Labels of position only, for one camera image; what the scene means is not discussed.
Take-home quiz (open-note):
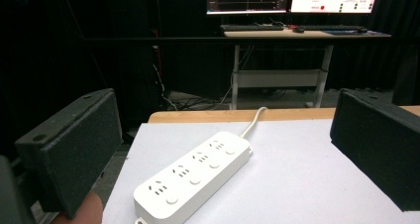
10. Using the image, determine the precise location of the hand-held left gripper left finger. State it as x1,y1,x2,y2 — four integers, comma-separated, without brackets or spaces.
14,87,124,220

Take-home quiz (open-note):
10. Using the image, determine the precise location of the white paper sheet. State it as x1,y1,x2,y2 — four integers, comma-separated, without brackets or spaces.
102,118,420,224

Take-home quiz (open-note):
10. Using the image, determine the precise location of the white power strip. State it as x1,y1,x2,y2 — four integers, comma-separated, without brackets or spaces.
133,131,254,224

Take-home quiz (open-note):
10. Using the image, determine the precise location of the black curtain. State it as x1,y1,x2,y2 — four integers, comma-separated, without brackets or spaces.
0,0,420,159

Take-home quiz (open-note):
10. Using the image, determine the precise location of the black keyboard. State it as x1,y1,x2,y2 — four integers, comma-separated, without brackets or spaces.
219,24,285,33
298,24,365,33

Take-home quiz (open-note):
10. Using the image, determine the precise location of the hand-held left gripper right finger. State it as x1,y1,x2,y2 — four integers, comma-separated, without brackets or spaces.
329,87,420,213

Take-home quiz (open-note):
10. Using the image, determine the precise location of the white-legged desk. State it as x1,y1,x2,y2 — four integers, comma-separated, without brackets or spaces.
223,29,392,111

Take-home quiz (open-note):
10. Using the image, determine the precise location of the white power strip cable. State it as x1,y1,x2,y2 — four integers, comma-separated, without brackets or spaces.
239,106,268,139

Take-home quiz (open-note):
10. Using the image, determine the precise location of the bundle of floor cables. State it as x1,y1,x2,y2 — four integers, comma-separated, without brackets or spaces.
152,45,239,112

